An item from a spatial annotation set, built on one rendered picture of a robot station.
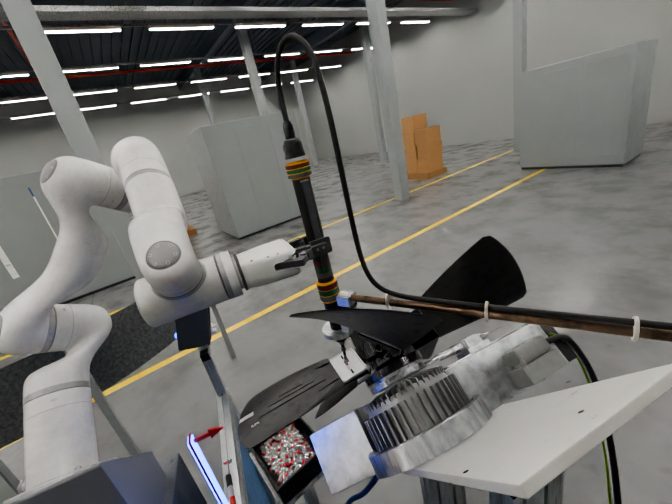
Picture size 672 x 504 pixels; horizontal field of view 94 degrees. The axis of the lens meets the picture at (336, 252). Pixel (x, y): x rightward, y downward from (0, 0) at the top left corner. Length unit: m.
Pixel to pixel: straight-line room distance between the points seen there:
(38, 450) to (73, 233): 0.46
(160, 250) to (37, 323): 0.55
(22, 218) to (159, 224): 6.09
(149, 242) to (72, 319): 0.56
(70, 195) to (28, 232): 5.72
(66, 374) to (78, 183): 0.44
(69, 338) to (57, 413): 0.18
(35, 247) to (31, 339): 5.64
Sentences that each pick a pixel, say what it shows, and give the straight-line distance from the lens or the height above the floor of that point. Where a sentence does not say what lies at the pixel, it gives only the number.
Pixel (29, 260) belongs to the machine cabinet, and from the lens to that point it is 6.70.
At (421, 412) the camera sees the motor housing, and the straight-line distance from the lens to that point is 0.69.
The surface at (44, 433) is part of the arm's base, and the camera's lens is 0.98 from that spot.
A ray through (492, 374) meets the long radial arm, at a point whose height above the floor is 1.11.
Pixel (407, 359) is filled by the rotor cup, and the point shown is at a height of 1.20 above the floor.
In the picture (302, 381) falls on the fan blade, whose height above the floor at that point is 1.18.
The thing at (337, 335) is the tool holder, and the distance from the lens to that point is 0.68.
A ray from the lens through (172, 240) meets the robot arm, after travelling 0.52.
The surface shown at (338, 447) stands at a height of 1.01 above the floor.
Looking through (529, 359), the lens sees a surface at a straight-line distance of 0.83.
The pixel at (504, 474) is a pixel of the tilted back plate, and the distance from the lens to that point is 0.42.
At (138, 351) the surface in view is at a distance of 2.48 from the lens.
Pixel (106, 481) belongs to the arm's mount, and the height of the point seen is 1.15.
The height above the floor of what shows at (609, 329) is 1.37.
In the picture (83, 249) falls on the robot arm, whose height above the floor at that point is 1.55.
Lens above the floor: 1.68
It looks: 21 degrees down
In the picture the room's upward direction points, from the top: 13 degrees counter-clockwise
